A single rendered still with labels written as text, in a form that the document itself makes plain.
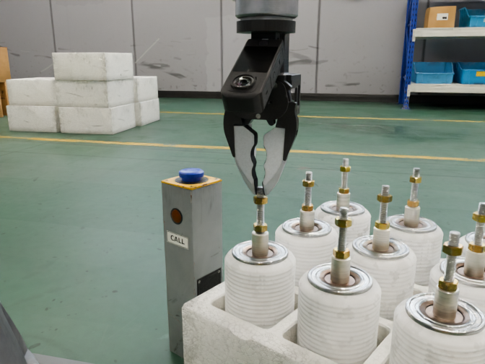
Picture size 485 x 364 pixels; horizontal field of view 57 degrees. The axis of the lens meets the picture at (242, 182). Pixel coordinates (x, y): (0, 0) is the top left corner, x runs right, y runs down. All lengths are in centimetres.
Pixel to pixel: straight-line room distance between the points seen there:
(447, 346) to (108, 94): 291
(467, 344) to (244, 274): 26
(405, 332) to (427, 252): 26
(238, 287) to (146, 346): 33
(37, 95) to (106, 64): 59
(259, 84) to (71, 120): 291
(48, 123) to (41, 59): 373
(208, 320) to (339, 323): 17
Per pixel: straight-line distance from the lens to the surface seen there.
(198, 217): 71
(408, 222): 75
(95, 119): 325
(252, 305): 60
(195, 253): 72
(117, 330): 94
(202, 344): 64
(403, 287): 64
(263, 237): 59
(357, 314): 53
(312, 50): 572
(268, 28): 54
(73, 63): 329
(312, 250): 67
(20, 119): 360
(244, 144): 56
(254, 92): 47
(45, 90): 347
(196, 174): 71
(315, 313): 53
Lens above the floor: 50
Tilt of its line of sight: 15 degrees down
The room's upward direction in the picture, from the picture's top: straight up
